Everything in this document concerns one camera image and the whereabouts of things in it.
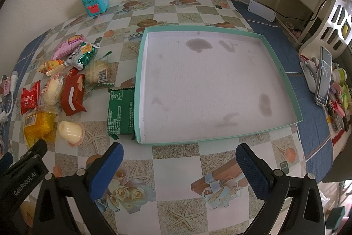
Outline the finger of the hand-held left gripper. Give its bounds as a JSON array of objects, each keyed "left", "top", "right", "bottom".
[
  {"left": 19, "top": 139, "right": 48, "bottom": 162},
  {"left": 0, "top": 152, "right": 14, "bottom": 173}
]

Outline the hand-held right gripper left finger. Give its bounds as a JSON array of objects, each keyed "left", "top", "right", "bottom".
[{"left": 32, "top": 142, "right": 124, "bottom": 235}]

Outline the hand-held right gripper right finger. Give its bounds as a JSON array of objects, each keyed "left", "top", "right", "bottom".
[{"left": 236, "top": 143, "right": 326, "bottom": 235}]

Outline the yellow snack packet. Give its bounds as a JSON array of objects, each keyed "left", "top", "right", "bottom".
[{"left": 23, "top": 111, "right": 55, "bottom": 148}]

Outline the bright red snack packet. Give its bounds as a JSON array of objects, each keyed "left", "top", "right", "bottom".
[{"left": 20, "top": 80, "right": 41, "bottom": 115}]

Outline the dark green snack packet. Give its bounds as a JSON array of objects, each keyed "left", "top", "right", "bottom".
[{"left": 106, "top": 88, "right": 136, "bottom": 141}]

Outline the clear bun snack packet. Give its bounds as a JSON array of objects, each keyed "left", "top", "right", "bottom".
[{"left": 37, "top": 72, "right": 65, "bottom": 114}]

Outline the dark red striped snack packet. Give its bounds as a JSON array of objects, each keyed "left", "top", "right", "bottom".
[{"left": 60, "top": 74, "right": 88, "bottom": 117}]

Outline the cream and orange snack packet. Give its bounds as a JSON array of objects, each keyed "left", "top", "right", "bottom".
[{"left": 36, "top": 59, "right": 66, "bottom": 77}]

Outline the teal cardboard box tray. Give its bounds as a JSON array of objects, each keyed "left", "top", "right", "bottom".
[{"left": 134, "top": 26, "right": 303, "bottom": 145}]

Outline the clear waffle snack packet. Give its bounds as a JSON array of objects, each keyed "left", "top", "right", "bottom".
[{"left": 84, "top": 50, "right": 115, "bottom": 92}]

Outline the green and white snack packet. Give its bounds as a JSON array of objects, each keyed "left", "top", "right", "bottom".
[{"left": 64, "top": 42, "right": 96, "bottom": 71}]

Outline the pink snack packet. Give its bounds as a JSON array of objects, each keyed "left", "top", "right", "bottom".
[{"left": 52, "top": 35, "right": 87, "bottom": 61}]

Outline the pink pouch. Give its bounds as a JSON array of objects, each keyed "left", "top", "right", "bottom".
[{"left": 0, "top": 79, "right": 11, "bottom": 95}]

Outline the checkered printed tablecloth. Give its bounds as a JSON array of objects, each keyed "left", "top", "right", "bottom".
[{"left": 0, "top": 0, "right": 307, "bottom": 235}]

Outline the white handheld wand device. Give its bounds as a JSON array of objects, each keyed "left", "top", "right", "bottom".
[{"left": 9, "top": 71, "right": 19, "bottom": 94}]

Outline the blue tablecloth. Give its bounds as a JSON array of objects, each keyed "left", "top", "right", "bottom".
[{"left": 231, "top": 0, "right": 341, "bottom": 183}]

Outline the green square object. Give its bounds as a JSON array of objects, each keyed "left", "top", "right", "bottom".
[{"left": 330, "top": 207, "right": 345, "bottom": 230}]

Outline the pile of small trinkets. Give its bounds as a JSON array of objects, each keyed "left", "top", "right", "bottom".
[{"left": 326, "top": 59, "right": 352, "bottom": 132}]

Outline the white phone stand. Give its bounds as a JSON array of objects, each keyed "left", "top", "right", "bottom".
[{"left": 299, "top": 55, "right": 321, "bottom": 94}]

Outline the smartphone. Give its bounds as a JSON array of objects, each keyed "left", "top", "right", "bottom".
[{"left": 314, "top": 46, "right": 333, "bottom": 107}]

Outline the teal toy box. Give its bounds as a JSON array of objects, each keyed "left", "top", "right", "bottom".
[{"left": 82, "top": 0, "right": 108, "bottom": 17}]

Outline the white cutout chair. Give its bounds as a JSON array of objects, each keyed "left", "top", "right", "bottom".
[{"left": 298, "top": 0, "right": 352, "bottom": 59}]

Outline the white power strip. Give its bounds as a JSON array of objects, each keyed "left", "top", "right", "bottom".
[{"left": 247, "top": 0, "right": 277, "bottom": 23}]

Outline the thin white charger cable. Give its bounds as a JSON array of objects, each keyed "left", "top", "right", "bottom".
[{"left": 5, "top": 92, "right": 15, "bottom": 117}]

